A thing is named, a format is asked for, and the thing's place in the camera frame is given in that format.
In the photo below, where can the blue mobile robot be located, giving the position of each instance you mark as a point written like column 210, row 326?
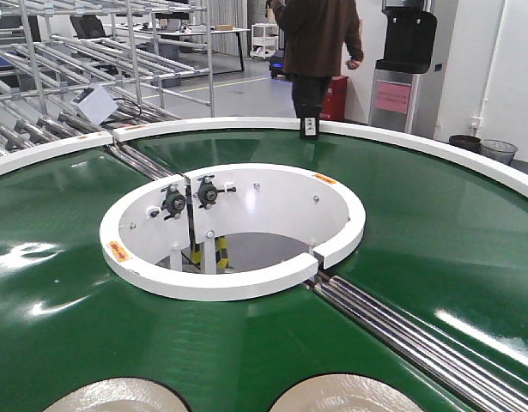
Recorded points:
column 277, row 66

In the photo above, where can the metal roller rack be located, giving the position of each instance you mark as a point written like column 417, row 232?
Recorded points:
column 53, row 50

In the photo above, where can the dark round bin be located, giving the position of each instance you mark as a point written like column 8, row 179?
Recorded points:
column 470, row 143

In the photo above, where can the steel conveyor rollers front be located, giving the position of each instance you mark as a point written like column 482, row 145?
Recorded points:
column 460, row 375

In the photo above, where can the white shelf cart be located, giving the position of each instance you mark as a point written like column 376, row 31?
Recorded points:
column 264, row 40

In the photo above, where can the black water dispenser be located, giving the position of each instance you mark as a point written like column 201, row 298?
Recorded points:
column 407, row 55

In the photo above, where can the white desk in background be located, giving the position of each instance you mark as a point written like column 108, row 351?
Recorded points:
column 198, row 40

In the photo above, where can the red fire extinguisher box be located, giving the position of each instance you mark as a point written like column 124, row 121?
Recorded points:
column 335, row 98

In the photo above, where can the beige plate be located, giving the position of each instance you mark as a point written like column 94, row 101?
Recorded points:
column 343, row 392
column 121, row 394

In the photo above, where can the mesh waste basket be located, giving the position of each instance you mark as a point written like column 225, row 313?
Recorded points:
column 498, row 150

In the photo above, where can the white outer conveyor rim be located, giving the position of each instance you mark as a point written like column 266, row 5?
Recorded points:
column 494, row 170

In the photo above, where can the white box on rack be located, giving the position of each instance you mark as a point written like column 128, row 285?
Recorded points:
column 95, row 103

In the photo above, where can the person in brown jacket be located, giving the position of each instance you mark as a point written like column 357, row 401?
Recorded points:
column 316, row 33

